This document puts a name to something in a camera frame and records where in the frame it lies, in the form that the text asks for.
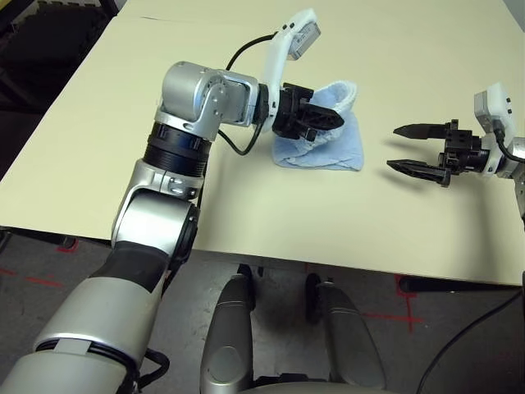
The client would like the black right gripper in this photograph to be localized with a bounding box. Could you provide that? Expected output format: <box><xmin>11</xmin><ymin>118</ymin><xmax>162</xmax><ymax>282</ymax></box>
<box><xmin>386</xmin><ymin>118</ymin><xmax>493</xmax><ymax>188</ymax></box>

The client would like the light blue towel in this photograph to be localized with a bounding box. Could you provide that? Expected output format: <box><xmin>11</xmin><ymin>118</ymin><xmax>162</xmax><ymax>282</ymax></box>
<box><xmin>271</xmin><ymin>80</ymin><xmax>365</xmax><ymax>172</ymax></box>

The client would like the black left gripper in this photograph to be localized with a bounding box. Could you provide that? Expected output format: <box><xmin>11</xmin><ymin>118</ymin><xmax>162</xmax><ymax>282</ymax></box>
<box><xmin>268</xmin><ymin>81</ymin><xmax>345</xmax><ymax>143</ymax></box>

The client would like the black foam floor mat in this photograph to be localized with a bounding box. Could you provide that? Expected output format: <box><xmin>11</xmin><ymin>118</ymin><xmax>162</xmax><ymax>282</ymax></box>
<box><xmin>0</xmin><ymin>0</ymin><xmax>112</xmax><ymax>136</ymax></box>

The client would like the grey robot left leg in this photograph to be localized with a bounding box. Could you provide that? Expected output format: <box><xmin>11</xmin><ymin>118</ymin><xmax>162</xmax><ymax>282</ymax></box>
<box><xmin>199</xmin><ymin>273</ymin><xmax>255</xmax><ymax>394</ymax></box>

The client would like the grey robot leg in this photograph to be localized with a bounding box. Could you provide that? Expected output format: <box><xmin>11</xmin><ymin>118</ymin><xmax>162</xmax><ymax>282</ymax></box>
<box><xmin>305</xmin><ymin>273</ymin><xmax>386</xmax><ymax>389</ymax></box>
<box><xmin>199</xmin><ymin>273</ymin><xmax>255</xmax><ymax>394</ymax></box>

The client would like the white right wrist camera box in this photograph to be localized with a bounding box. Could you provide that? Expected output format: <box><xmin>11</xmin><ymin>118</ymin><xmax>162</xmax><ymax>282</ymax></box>
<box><xmin>473</xmin><ymin>80</ymin><xmax>518</xmax><ymax>177</ymax></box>

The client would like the grey robot right leg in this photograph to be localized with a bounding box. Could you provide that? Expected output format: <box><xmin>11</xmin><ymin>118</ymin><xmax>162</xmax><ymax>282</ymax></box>
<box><xmin>305</xmin><ymin>273</ymin><xmax>386</xmax><ymax>389</ymax></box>

